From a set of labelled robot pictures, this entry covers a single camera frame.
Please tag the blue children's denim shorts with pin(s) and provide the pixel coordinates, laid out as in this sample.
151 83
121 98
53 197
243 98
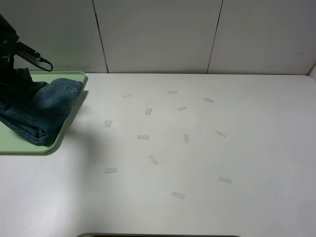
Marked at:
36 110

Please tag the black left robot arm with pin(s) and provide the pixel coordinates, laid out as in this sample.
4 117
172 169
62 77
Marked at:
8 76

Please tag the light green plastic tray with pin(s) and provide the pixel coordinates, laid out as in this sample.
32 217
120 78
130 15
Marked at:
13 144

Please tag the clear tape strip mid left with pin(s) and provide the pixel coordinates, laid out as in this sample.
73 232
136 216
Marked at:
148 111

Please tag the clear tape strip centre right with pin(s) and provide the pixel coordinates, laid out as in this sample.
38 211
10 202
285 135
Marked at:
186 138

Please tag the clear tape strip left front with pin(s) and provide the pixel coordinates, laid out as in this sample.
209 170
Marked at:
110 170

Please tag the clear tape strip front right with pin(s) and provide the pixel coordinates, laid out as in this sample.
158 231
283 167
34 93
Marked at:
225 180

